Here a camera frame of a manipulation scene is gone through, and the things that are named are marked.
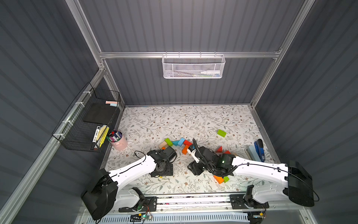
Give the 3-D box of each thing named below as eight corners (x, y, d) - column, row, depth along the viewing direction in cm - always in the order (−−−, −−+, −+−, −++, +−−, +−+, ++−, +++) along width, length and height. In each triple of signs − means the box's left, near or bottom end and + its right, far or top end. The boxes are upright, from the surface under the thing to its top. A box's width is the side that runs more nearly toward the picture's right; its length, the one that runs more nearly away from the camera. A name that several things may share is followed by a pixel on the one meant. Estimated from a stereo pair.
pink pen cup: (113, 151, 96) (105, 141, 85) (117, 140, 101) (109, 129, 90) (126, 151, 96) (118, 140, 85) (129, 140, 101) (122, 129, 90)
